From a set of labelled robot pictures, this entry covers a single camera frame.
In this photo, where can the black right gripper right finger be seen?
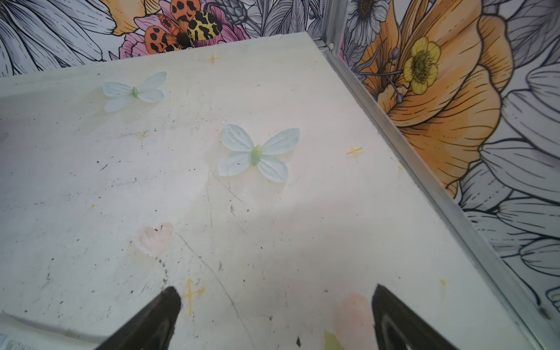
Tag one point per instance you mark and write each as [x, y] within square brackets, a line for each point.
[399, 327]

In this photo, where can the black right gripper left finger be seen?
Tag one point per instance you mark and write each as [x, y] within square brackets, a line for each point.
[151, 328]

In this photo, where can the aluminium corner post right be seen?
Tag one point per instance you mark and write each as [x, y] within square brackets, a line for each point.
[334, 18]

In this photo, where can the aluminium table edge rail right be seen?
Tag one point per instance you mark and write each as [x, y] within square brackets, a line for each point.
[527, 317]

